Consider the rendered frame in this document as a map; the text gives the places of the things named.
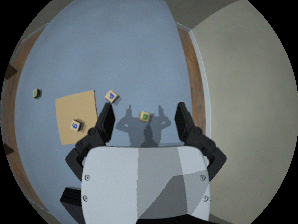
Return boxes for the tan flat mat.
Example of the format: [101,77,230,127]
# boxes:
[55,90,97,145]

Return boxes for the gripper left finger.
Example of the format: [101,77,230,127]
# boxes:
[65,103,115,182]

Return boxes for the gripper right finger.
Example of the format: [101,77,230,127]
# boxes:
[174,102,227,182]

